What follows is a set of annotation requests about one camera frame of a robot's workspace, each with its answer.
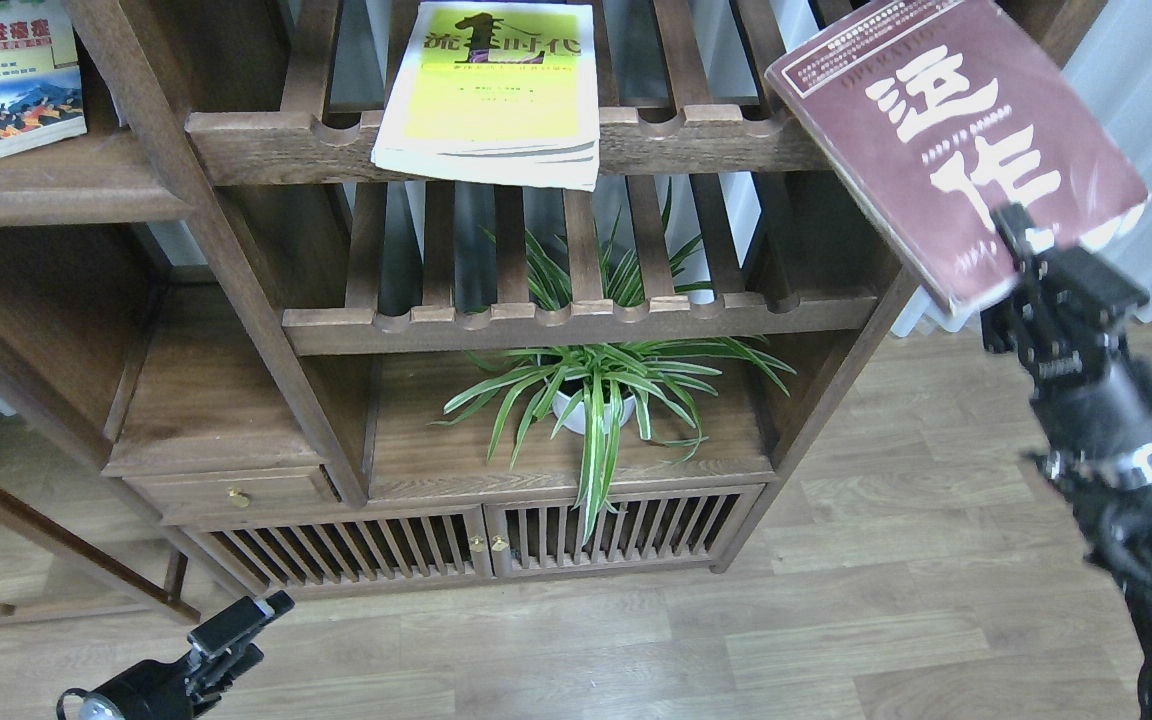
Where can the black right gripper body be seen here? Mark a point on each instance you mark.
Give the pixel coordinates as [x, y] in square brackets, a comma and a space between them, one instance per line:
[1092, 399]

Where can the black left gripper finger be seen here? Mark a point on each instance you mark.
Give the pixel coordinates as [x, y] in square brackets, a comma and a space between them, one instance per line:
[239, 623]

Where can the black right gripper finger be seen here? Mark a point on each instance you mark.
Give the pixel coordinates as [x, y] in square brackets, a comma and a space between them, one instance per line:
[1062, 293]

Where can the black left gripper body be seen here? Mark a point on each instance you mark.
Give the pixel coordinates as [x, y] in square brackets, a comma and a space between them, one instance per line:
[186, 689]

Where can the dark maroon cover book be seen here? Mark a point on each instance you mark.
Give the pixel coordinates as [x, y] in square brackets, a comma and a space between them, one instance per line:
[935, 114]

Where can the yellow green cover book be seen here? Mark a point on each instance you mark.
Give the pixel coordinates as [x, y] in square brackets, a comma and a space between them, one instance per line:
[496, 93]

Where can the white book with colourful picture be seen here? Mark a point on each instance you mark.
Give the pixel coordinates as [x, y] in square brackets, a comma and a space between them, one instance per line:
[41, 89]

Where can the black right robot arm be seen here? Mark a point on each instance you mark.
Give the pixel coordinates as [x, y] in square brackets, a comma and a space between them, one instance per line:
[1114, 515]

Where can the wooden drawer with brass knob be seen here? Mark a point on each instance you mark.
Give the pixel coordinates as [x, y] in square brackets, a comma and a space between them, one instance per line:
[183, 498]

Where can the dark wooden bookshelf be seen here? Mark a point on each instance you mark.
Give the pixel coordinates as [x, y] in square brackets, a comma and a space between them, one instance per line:
[217, 277]

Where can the green spider plant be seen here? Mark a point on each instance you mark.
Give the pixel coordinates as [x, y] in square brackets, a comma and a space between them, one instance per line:
[596, 388]

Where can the right slatted cabinet door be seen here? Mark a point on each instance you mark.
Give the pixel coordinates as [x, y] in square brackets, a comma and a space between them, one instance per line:
[643, 530]

